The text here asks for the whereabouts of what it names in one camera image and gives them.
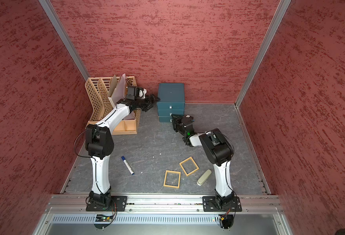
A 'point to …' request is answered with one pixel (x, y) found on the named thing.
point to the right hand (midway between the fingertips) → (170, 117)
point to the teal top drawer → (171, 105)
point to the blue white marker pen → (128, 165)
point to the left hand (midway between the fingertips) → (157, 104)
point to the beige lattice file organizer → (98, 89)
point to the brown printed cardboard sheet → (112, 85)
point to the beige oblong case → (204, 177)
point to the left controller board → (101, 218)
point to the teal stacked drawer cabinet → (171, 100)
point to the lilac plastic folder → (118, 93)
